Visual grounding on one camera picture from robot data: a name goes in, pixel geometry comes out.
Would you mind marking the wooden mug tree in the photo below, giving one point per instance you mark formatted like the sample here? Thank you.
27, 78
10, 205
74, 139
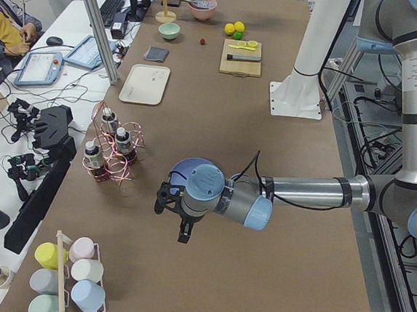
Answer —
165, 16

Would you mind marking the black handled knife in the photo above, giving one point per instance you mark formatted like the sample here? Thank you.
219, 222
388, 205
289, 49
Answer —
243, 58

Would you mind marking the cream cup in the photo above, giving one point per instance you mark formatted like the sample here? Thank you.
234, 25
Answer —
92, 270

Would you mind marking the light blue cup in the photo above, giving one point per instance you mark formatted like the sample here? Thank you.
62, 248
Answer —
88, 296

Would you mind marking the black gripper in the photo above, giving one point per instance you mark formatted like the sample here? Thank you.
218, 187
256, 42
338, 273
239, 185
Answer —
187, 220

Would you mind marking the blue tablet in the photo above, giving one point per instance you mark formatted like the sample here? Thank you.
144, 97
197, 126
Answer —
85, 54

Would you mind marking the dark bottle back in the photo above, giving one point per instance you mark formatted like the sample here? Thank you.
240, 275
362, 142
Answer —
110, 120

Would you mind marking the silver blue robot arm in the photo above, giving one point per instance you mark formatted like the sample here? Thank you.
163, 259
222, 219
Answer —
386, 26

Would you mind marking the dark bottle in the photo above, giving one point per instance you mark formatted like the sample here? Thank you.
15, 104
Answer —
93, 155
123, 140
110, 120

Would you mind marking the pink bowl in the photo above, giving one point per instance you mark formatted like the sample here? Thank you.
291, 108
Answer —
204, 9

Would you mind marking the grey cup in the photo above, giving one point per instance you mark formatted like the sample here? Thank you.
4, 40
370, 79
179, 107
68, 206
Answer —
44, 281

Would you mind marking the dark bottle front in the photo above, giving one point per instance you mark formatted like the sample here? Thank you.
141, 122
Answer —
93, 155

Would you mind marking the mint green bowl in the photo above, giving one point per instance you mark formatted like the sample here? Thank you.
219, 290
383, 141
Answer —
169, 31

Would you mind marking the yellow lemon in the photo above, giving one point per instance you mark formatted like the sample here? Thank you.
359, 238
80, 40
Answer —
229, 29
239, 26

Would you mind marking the black computer mouse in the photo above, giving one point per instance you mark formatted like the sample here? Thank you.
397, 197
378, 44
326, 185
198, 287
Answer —
54, 41

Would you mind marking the yellow cup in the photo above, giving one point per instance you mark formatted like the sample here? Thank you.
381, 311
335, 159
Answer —
46, 255

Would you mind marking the black small box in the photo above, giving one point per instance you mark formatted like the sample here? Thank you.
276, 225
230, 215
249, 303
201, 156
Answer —
119, 26

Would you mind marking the blue teach pendant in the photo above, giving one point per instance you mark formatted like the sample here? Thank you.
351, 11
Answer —
39, 69

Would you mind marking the grey folded cloth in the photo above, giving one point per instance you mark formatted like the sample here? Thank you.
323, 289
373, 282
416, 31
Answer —
156, 54

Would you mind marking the wooden cutting board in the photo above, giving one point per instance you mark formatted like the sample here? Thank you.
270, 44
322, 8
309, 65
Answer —
240, 68

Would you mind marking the green lime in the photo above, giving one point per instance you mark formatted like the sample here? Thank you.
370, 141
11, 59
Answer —
238, 35

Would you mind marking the dark bottle middle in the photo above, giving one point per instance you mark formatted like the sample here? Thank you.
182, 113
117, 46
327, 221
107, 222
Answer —
123, 140

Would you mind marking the copper wire bottle rack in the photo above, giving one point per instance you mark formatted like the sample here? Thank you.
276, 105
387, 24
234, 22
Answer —
117, 165

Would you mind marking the lemon slice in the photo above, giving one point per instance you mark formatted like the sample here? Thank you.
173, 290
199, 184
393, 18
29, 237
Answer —
252, 43

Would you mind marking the cream rectangular tray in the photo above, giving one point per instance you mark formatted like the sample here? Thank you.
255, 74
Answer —
145, 84

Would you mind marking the pink cup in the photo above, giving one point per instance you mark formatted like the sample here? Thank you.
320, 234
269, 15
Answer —
82, 248

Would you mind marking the seated person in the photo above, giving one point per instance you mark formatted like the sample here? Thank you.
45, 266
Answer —
18, 32

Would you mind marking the black stand device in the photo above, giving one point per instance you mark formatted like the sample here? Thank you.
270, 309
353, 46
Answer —
38, 181

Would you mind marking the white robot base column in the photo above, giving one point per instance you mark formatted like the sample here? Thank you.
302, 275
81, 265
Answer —
298, 95

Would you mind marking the black keyboard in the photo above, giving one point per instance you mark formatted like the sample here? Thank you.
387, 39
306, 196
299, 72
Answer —
110, 7

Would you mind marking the yellow peeler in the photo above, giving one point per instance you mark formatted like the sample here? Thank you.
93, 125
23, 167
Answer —
236, 46

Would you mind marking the aluminium frame post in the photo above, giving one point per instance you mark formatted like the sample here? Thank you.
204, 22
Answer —
101, 39

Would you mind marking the mint green cup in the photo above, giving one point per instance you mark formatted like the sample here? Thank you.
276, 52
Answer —
44, 303

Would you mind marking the blue round plate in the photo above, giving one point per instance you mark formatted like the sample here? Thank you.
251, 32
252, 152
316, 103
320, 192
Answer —
201, 177

